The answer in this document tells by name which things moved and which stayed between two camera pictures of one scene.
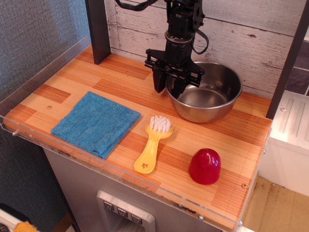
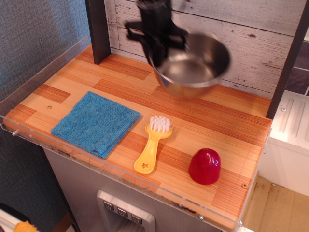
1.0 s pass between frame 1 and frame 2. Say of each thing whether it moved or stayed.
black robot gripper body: moved
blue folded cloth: stayed
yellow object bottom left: stayed
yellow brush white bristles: stayed
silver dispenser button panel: stayed
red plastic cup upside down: stayed
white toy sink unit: stayed
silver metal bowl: moved
